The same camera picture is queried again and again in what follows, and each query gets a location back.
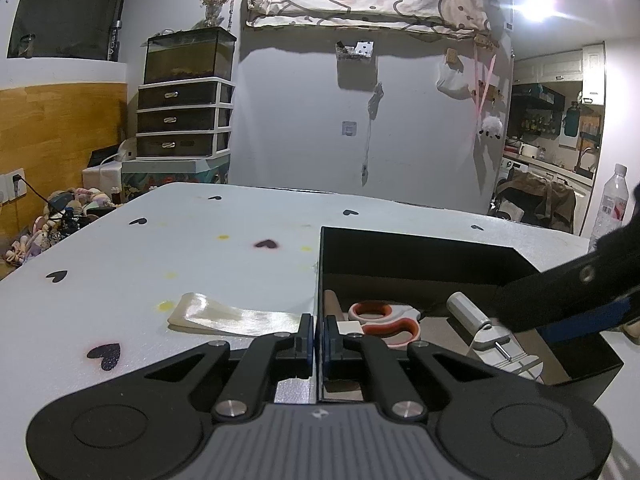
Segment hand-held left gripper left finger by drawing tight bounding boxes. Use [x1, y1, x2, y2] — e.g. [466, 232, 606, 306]
[144, 314, 317, 421]

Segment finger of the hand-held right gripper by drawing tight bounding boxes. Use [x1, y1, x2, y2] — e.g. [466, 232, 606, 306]
[500, 252, 640, 333]
[542, 299, 632, 345]

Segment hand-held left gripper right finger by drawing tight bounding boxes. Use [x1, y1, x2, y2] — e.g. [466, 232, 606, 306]
[322, 314, 493, 421]

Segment orange white scissors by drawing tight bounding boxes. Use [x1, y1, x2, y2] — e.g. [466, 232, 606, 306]
[348, 301, 422, 347]

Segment grey cylindrical gadget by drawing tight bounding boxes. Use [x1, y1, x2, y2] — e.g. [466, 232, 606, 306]
[446, 291, 543, 378]

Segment black cardboard box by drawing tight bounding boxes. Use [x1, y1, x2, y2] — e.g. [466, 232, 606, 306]
[317, 226, 625, 403]

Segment person's right forearm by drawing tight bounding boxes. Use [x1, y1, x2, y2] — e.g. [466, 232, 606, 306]
[589, 220, 640, 261]

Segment clear tape strip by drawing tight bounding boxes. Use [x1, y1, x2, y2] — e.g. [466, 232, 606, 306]
[166, 292, 301, 337]

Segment brown jacket on chair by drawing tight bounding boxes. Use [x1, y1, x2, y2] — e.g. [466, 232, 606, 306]
[492, 172, 577, 233]

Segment clear plastic water bottle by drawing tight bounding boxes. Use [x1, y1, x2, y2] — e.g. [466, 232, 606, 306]
[590, 163, 630, 253]

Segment white kitchen base cabinets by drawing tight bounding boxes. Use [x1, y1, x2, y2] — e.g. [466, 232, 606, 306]
[537, 160, 598, 201]

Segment row of spice bottles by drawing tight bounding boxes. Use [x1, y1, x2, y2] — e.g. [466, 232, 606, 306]
[520, 115, 561, 136]

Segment white plush sheep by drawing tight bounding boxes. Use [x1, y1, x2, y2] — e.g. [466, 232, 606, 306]
[477, 115, 505, 140]

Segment black range hood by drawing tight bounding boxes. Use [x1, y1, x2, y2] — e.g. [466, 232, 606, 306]
[510, 84, 566, 111]

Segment pink hanging ribbon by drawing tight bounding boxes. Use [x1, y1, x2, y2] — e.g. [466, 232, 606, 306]
[470, 42, 498, 116]

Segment white hanging bag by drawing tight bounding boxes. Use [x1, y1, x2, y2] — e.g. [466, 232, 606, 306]
[436, 62, 476, 98]

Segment white drawer unit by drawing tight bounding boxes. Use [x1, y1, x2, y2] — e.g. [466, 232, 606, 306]
[136, 77, 236, 160]

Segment white storage box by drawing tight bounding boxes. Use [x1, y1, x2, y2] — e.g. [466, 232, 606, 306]
[82, 162, 123, 196]

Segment pile of plush toys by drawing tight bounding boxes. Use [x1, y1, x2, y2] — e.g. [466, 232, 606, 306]
[2, 187, 123, 266]

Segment glass fish tank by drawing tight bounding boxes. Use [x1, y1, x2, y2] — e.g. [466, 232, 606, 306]
[144, 26, 237, 85]

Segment dried flower bouquet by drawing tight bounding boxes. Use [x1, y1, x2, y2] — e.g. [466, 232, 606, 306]
[201, 0, 236, 26]

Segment dark window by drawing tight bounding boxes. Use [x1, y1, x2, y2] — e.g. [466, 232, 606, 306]
[7, 0, 135, 63]

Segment white kitchen wall cabinets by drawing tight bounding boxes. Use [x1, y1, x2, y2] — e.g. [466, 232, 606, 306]
[514, 42, 607, 106]

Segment white hanging cord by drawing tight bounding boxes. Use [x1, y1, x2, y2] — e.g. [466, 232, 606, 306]
[360, 82, 385, 186]

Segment black power cable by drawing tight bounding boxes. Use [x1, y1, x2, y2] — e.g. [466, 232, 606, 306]
[15, 177, 66, 221]

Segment white wall socket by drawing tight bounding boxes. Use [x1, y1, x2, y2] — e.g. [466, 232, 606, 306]
[0, 167, 28, 203]

